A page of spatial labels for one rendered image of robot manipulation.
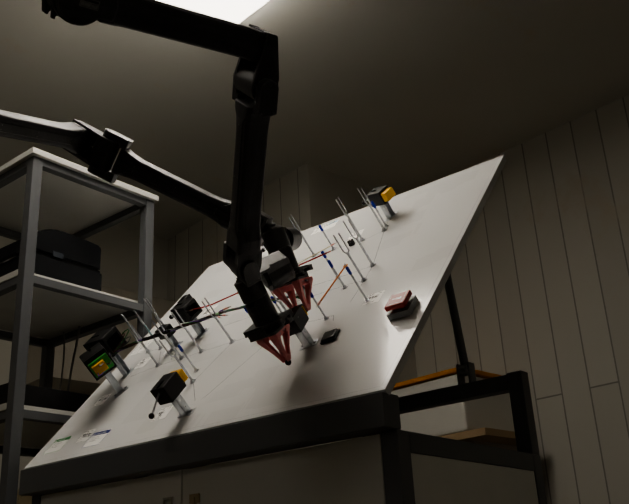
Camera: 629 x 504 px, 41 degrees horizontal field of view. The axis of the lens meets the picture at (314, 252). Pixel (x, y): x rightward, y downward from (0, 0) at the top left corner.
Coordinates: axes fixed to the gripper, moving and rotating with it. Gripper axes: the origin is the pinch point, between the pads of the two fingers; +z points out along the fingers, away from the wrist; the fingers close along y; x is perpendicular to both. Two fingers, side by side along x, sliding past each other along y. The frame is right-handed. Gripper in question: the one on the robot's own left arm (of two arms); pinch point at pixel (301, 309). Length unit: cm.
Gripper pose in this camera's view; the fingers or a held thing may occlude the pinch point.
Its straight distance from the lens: 196.0
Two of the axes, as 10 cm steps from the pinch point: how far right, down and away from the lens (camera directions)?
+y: -8.1, 3.4, 4.8
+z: 3.5, 9.3, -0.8
